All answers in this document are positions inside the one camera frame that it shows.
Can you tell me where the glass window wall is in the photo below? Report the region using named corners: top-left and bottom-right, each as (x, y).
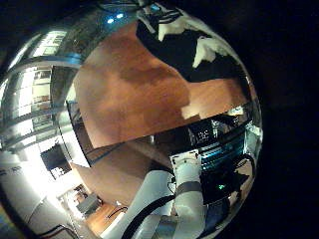
top-left (0, 29), bottom-right (84, 150)

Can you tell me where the black piece of clothing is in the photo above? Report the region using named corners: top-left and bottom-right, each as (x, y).
top-left (135, 19), bottom-right (252, 101)

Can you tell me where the thin black floor cable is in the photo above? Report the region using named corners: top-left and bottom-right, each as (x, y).
top-left (106, 205), bottom-right (129, 220)

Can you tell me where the blue-fronted control box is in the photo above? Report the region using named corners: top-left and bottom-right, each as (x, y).
top-left (188, 116), bottom-right (263, 173)

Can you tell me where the black monitor screen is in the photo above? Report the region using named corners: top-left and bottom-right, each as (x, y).
top-left (39, 142), bottom-right (73, 180)

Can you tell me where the grey cabinet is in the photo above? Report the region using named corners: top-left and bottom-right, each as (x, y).
top-left (76, 193), bottom-right (103, 215)

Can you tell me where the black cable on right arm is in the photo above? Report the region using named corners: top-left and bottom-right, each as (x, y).
top-left (121, 193), bottom-right (177, 239)

